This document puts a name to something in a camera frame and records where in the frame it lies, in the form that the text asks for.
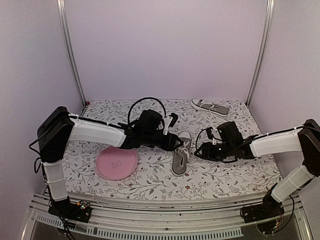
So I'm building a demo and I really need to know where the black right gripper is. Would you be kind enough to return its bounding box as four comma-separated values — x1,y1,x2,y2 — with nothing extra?
194,142,234,162

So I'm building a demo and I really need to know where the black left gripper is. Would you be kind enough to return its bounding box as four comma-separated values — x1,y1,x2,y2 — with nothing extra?
142,131,184,152

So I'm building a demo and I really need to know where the grey sneaker with red sole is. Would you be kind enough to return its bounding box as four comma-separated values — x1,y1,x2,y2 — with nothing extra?
171,131,192,176

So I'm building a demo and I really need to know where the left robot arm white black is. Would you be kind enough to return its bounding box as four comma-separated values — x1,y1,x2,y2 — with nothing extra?
37,106,183,223

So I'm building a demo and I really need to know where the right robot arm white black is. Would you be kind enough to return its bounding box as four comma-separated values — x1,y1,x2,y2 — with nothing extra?
194,119,320,223

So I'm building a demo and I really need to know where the pink plastic plate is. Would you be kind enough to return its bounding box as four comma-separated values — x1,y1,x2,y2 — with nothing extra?
96,146,138,181

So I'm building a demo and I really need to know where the floral patterned table mat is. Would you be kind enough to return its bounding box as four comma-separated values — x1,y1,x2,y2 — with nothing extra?
62,99,281,201

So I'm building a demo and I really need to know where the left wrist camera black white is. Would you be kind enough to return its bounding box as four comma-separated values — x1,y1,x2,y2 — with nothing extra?
162,113,179,135

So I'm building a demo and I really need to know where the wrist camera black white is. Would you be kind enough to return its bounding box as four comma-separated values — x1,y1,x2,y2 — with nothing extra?
205,127,222,145
162,113,179,135

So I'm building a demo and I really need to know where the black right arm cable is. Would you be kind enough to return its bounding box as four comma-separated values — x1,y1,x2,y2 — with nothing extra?
193,128,211,160

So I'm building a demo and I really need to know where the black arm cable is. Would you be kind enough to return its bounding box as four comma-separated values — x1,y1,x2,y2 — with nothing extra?
127,97,169,126
193,128,211,160

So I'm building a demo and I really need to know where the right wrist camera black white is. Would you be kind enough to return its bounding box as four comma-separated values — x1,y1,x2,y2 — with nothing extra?
205,127,222,145

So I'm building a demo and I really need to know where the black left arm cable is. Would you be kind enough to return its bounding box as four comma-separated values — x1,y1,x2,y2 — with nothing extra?
127,97,169,126

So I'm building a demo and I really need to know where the aluminium front rail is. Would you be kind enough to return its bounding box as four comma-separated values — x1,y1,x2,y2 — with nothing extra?
20,194,315,240

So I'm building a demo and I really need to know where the right aluminium frame post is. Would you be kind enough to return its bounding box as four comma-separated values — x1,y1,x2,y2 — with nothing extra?
245,0,275,108

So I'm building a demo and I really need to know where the aluminium frame post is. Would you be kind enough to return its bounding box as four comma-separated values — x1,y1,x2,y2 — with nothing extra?
56,0,87,107
245,0,275,108

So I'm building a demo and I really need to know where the left aluminium frame post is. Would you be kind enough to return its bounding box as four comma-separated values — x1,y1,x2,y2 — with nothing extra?
56,0,87,107

